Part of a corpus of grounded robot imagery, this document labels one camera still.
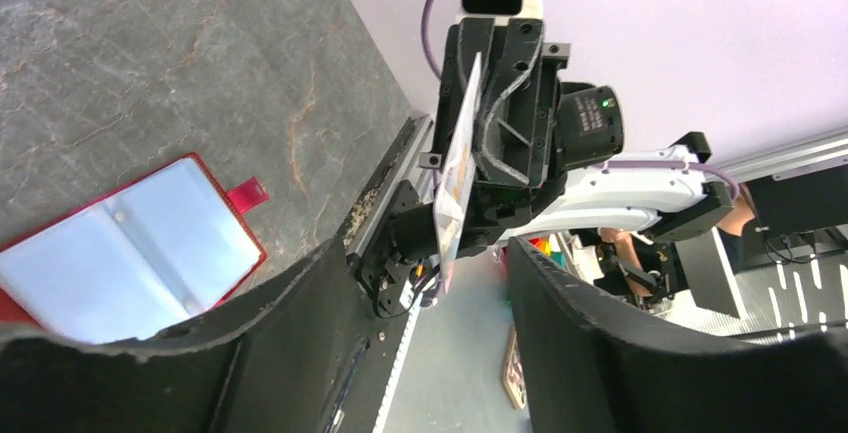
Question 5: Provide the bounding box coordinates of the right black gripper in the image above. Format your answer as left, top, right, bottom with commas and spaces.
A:
433, 16, 624, 232

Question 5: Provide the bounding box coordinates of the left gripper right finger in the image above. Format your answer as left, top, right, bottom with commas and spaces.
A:
507, 238, 847, 432

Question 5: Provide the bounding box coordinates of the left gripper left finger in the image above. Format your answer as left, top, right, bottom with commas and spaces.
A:
1, 240, 350, 432

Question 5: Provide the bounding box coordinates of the red leather card holder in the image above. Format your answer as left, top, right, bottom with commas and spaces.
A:
1, 153, 269, 344

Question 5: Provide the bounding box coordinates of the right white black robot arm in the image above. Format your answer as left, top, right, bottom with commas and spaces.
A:
349, 17, 740, 318

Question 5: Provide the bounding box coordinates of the colourful toy block pile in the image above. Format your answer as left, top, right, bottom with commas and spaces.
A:
529, 236, 565, 266

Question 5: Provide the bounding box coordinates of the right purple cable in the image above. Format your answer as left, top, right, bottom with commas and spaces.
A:
421, 0, 742, 203

